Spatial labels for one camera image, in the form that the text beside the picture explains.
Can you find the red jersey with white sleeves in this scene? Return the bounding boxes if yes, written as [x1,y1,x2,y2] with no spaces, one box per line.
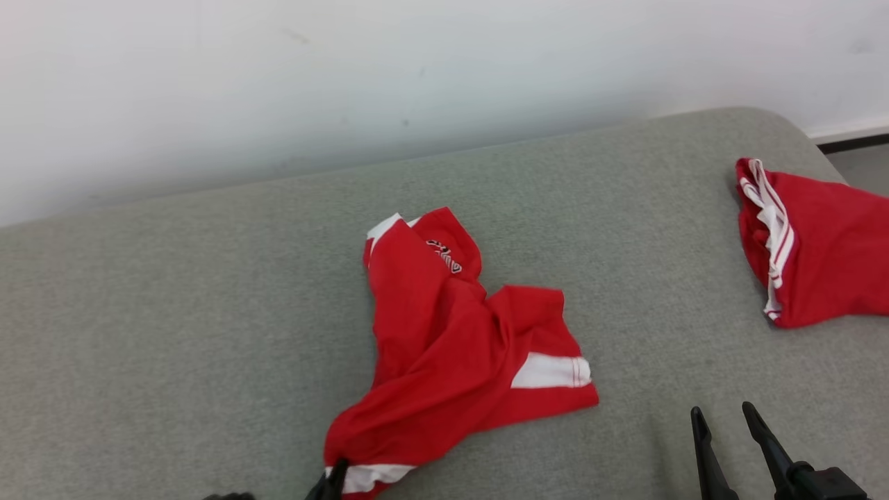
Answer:
[735,158,889,328]

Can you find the red shorts with white band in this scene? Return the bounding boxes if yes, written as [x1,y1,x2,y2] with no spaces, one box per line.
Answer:
[323,206,599,499]

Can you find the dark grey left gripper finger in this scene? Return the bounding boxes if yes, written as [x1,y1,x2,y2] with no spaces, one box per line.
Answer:
[304,467,335,500]
[326,458,349,500]

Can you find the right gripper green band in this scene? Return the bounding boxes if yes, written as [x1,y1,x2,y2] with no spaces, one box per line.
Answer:
[690,401,869,500]

